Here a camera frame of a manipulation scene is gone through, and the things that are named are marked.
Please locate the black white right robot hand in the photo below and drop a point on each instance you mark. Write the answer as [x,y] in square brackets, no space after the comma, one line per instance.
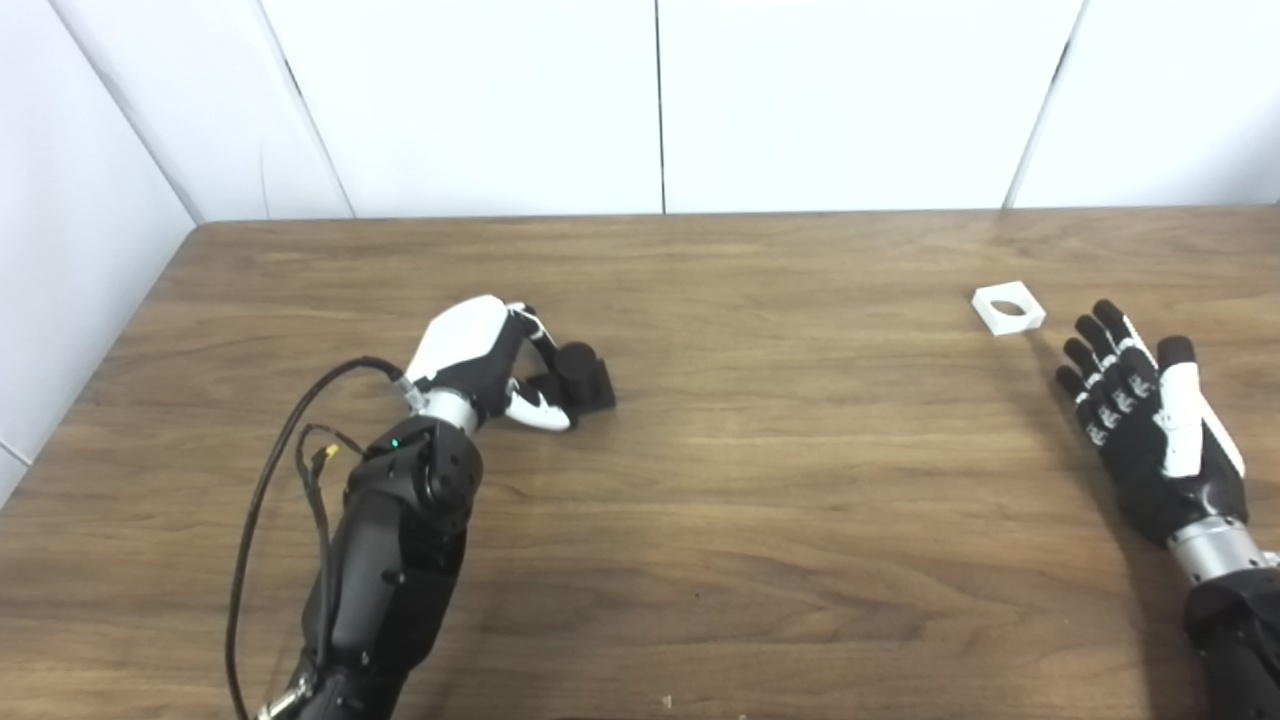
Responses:
[1170,490]

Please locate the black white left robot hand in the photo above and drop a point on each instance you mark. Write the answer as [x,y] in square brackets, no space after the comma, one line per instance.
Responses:
[465,335]

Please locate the black peg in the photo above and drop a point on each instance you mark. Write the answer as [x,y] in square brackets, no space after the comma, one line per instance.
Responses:
[590,380]

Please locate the white square piece with hole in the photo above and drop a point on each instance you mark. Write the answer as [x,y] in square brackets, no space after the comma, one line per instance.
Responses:
[992,315]

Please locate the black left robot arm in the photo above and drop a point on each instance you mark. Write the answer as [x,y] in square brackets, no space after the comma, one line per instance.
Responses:
[400,560]

